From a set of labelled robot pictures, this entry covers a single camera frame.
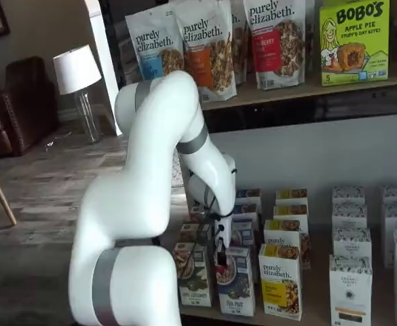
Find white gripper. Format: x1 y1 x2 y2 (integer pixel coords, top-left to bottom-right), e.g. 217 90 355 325
214 214 235 266

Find blue and white cereal box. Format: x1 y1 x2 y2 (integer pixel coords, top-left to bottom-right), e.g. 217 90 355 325
214 246 257 317
235 188 262 206
230 219 259 283
233 203 259 223

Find green and white cereal box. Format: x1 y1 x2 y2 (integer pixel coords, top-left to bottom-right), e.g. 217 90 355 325
172 241 213 308
187 205 206 225
178 222 212 245

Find yellow purely elizabeth box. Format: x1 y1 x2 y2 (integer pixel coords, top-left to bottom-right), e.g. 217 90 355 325
274 188 309 207
258 243 303 323
263 219 311 271
272 204 309 225

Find green Bobo's apple pie box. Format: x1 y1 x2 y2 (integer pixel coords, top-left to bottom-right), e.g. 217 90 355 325
319 0 390 87

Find beige woven rug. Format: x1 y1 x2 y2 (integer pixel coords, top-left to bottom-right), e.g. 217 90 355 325
170 149 185 187

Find orange label granola pouch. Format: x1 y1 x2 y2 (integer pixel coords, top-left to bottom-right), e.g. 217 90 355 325
173 0 238 103
230 0 250 86

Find red label granola pouch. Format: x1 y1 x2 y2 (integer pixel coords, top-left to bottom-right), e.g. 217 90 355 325
242 0 307 91

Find blue label granola pouch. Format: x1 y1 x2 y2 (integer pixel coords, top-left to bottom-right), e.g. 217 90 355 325
125 7 185 84

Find white shade table lamp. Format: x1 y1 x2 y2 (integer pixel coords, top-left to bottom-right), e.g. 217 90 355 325
52 43 103 144

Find brown leather armchair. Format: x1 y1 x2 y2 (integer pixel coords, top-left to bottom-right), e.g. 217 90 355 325
0 56 62 159

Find black looped gripper cable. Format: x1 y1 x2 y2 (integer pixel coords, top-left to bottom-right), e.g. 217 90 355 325
203 168 237 225

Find wooden shelf with black frame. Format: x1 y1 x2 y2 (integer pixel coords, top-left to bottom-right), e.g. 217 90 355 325
98 0 397 135

